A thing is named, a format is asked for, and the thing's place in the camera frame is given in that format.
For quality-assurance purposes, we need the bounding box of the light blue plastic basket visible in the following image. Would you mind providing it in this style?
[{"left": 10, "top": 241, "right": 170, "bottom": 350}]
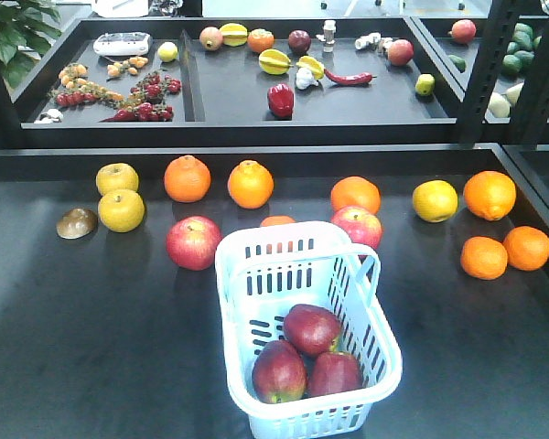
[{"left": 215, "top": 221, "right": 403, "bottom": 438}]

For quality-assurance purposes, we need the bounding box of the small orange middle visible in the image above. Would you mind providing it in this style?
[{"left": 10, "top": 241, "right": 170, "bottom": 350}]
[{"left": 260, "top": 215, "right": 296, "bottom": 227}]

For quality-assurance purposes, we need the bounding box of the orange behind centre apple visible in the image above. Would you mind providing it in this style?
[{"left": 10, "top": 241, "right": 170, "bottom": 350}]
[{"left": 330, "top": 176, "right": 382, "bottom": 214}]

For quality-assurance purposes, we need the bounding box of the large pink red apple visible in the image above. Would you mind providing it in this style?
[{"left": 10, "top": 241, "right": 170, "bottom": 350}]
[{"left": 166, "top": 216, "right": 222, "bottom": 271}]

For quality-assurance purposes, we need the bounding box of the pink red apple centre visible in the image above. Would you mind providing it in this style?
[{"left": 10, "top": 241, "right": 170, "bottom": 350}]
[{"left": 330, "top": 205, "right": 383, "bottom": 250}]

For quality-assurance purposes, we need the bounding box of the orange back left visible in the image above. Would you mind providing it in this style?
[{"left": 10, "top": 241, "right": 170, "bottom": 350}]
[{"left": 164, "top": 155, "right": 211, "bottom": 203}]

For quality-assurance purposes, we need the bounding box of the dark red bell pepper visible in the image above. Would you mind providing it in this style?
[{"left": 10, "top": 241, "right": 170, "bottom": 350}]
[{"left": 267, "top": 83, "right": 295, "bottom": 118}]

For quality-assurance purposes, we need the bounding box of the white garlic bulb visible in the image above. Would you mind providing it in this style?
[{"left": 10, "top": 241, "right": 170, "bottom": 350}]
[{"left": 295, "top": 67, "right": 319, "bottom": 91}]

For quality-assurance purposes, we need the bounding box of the yellow green pear front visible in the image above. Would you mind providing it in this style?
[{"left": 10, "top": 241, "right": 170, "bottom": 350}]
[{"left": 98, "top": 188, "right": 145, "bottom": 232}]

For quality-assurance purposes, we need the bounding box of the yellow green pear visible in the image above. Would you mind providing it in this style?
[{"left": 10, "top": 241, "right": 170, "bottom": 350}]
[
  {"left": 98, "top": 188, "right": 145, "bottom": 232},
  {"left": 95, "top": 163, "right": 139, "bottom": 196}
]

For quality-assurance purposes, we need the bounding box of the red chili pepper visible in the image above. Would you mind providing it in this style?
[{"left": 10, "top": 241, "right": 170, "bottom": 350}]
[{"left": 324, "top": 69, "right": 376, "bottom": 87}]

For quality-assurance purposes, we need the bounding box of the yellow green pear back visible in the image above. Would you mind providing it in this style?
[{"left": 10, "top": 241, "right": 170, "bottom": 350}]
[{"left": 95, "top": 163, "right": 139, "bottom": 196}]

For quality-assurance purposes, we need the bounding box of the black upper display tray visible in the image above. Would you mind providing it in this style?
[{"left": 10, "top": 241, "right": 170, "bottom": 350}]
[{"left": 13, "top": 17, "right": 463, "bottom": 148}]

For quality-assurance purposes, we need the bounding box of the small orange left pair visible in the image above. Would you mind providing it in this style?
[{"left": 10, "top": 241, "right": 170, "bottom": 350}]
[{"left": 460, "top": 236, "right": 508, "bottom": 280}]

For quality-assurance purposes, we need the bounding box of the small orange pair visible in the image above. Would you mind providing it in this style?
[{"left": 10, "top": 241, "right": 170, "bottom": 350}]
[
  {"left": 502, "top": 226, "right": 549, "bottom": 272},
  {"left": 460, "top": 236, "right": 508, "bottom": 280}
]

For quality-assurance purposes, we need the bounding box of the large orange right back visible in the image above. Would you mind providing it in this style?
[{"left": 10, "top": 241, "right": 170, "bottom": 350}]
[{"left": 463, "top": 170, "right": 516, "bottom": 221}]

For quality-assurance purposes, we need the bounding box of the small orange right pair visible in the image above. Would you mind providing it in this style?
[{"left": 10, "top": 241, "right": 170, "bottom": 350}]
[{"left": 502, "top": 226, "right": 549, "bottom": 272}]

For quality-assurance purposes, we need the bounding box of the green potted plant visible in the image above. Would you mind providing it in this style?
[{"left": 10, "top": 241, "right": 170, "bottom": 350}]
[{"left": 0, "top": 0, "right": 61, "bottom": 90}]

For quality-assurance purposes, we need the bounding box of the wooden display stand black frame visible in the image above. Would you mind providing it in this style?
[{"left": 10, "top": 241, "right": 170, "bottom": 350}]
[{"left": 0, "top": 145, "right": 549, "bottom": 438}]

